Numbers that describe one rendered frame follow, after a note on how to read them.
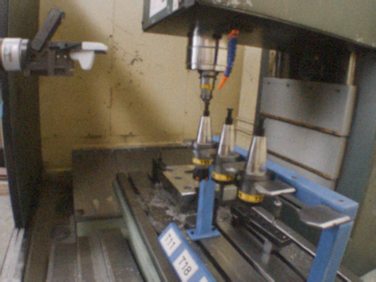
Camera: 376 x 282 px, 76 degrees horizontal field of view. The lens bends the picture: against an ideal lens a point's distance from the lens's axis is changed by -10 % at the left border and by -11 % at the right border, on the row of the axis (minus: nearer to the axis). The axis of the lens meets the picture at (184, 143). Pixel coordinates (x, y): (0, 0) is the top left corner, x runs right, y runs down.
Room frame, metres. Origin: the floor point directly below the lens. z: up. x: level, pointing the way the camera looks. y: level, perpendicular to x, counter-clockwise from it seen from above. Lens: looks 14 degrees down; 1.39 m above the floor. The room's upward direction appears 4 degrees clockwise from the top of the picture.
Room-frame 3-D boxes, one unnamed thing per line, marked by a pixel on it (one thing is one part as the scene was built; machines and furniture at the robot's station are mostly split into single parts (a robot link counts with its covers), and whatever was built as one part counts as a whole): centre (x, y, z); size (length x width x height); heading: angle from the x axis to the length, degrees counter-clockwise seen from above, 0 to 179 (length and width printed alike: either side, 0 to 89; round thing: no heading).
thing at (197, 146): (0.68, -0.05, 1.21); 0.06 x 0.06 x 0.03
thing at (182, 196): (1.04, -0.05, 0.97); 0.29 x 0.23 x 0.05; 23
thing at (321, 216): (0.33, -0.20, 1.21); 0.07 x 0.05 x 0.01; 113
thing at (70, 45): (0.61, 0.27, 1.45); 0.09 x 0.05 x 0.02; 73
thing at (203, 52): (0.92, -0.06, 1.47); 0.16 x 0.16 x 0.12
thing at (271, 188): (0.43, -0.16, 1.21); 0.07 x 0.05 x 0.01; 113
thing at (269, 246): (0.76, -0.25, 0.93); 0.26 x 0.05 x 0.06; 28
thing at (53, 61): (0.62, 0.33, 1.42); 0.12 x 0.08 x 0.09; 109
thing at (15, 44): (0.60, 0.41, 1.43); 0.08 x 0.05 x 0.08; 19
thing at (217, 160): (0.58, -0.10, 1.21); 0.06 x 0.06 x 0.03
